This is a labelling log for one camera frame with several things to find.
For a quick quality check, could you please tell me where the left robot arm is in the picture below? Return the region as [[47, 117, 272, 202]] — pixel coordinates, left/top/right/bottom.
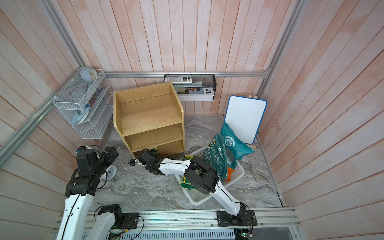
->
[[57, 146, 140, 240]]

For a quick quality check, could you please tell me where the black mesh wall basket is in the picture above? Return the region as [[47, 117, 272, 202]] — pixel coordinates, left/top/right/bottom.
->
[[164, 74, 217, 102]]

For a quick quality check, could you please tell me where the white plastic basket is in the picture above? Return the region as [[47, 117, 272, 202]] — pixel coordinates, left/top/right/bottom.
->
[[181, 146, 245, 206]]

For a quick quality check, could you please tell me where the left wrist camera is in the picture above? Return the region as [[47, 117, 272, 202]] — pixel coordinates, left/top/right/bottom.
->
[[76, 146, 92, 155]]

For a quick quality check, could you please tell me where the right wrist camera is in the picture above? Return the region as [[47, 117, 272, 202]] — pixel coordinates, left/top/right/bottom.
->
[[124, 159, 143, 166]]

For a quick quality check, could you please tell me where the small green bag bottom shelf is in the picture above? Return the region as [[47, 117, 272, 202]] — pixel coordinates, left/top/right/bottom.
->
[[181, 155, 193, 161]]

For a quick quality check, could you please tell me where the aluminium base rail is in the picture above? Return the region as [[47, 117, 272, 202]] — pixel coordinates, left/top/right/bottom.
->
[[52, 206, 302, 240]]

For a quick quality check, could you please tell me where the white calculator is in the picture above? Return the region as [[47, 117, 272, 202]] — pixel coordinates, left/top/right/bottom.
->
[[165, 76, 193, 84]]

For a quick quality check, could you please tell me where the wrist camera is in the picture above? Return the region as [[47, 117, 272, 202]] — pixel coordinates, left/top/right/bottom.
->
[[76, 146, 92, 155], [124, 159, 143, 166]]

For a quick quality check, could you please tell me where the wooden shelf cabinet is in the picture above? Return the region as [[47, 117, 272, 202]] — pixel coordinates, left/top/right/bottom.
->
[[113, 82, 186, 157]]

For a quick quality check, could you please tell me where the white wire rack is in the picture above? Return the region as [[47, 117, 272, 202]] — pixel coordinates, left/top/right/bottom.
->
[[53, 69, 113, 140]]

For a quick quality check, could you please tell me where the round white lamp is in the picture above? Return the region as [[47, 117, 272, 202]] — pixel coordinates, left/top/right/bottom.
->
[[80, 67, 98, 84]]

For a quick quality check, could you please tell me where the teal orange fertilizer bag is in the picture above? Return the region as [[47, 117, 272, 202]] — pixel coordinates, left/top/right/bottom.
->
[[220, 122, 255, 182]]

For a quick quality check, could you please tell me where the white book box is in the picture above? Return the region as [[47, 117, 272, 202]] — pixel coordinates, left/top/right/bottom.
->
[[173, 84, 216, 102]]

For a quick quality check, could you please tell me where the white board blue frame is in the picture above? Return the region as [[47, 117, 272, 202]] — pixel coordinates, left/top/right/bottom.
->
[[225, 96, 268, 145]]

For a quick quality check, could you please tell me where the yellow green bag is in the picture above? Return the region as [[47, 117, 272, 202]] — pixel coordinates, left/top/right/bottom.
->
[[180, 180, 196, 190]]

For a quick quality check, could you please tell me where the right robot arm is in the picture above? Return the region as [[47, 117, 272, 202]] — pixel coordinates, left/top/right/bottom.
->
[[130, 149, 258, 228]]

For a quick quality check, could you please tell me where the dark green large fertilizer bag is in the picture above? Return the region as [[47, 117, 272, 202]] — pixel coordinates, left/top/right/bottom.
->
[[203, 134, 228, 182]]

